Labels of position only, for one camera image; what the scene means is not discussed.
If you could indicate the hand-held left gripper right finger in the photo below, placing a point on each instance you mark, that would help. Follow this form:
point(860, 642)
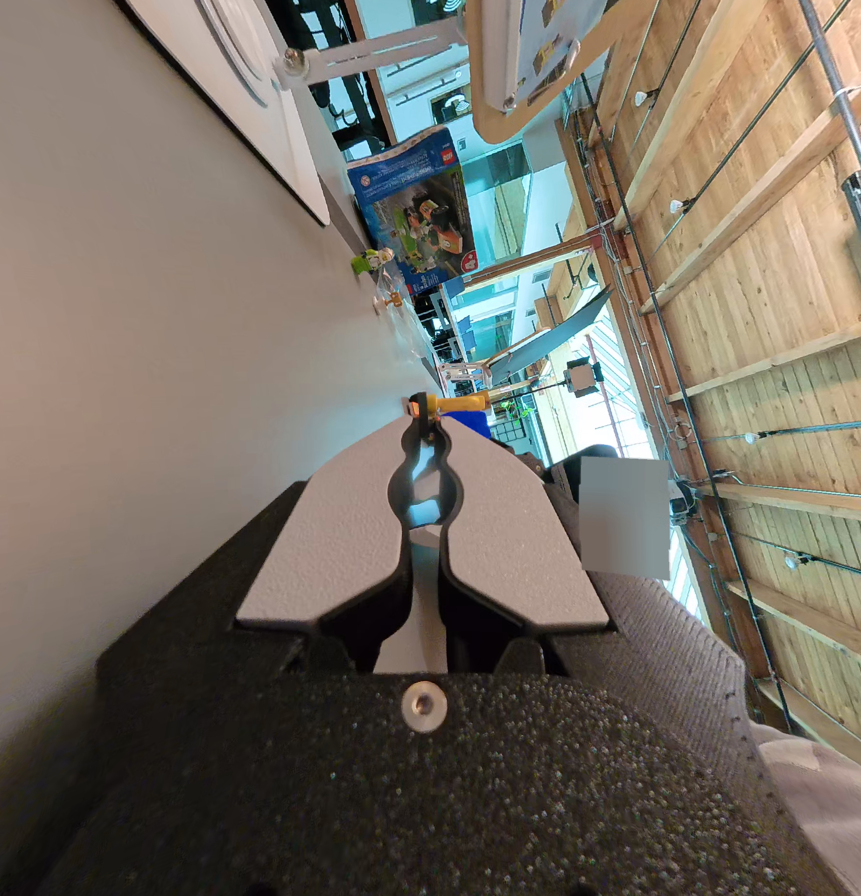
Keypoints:
point(528, 553)

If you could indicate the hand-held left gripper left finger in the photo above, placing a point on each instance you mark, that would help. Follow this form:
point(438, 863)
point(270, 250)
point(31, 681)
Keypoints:
point(325, 553)

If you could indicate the small yellow lego piece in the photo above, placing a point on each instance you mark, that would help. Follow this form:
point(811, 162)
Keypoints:
point(461, 403)

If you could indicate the white booklet stand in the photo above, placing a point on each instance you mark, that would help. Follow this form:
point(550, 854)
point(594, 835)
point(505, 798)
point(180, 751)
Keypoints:
point(234, 84)

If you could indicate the lego instruction booklet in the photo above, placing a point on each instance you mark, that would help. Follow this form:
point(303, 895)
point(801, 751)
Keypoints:
point(549, 42)

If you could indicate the small tan lego piece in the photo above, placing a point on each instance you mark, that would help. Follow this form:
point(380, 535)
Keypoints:
point(388, 297)

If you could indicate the green lego minifigure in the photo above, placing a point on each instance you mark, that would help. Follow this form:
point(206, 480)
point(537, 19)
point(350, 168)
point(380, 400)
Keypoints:
point(372, 261)

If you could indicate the blue lego set box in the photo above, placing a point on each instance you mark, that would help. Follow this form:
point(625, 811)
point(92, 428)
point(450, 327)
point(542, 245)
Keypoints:
point(416, 210)

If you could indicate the blue plastic bin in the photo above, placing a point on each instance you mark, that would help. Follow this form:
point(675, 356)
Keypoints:
point(468, 423)

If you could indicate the studio light panel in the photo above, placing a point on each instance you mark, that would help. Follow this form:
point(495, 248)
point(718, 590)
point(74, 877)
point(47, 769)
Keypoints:
point(583, 378)

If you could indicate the tall black panel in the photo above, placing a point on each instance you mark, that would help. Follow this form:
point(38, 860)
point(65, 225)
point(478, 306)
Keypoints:
point(549, 336)

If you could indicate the clear plastic bag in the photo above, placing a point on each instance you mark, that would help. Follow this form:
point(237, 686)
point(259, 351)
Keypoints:
point(409, 315)

